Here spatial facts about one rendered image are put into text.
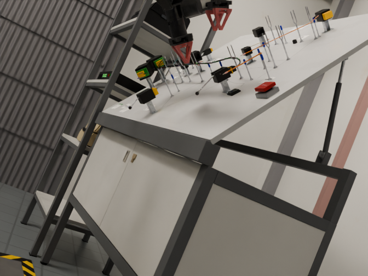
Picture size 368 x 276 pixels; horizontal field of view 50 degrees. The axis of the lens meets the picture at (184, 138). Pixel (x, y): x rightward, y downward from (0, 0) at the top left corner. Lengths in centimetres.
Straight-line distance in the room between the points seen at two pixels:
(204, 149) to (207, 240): 28
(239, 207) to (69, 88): 284
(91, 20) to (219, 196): 299
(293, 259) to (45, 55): 301
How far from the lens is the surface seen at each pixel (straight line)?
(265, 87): 129
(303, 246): 148
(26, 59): 389
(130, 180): 159
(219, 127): 120
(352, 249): 322
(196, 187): 116
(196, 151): 115
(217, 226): 123
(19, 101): 387
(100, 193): 184
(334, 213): 153
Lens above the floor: 76
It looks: 4 degrees up
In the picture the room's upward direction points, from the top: 24 degrees clockwise
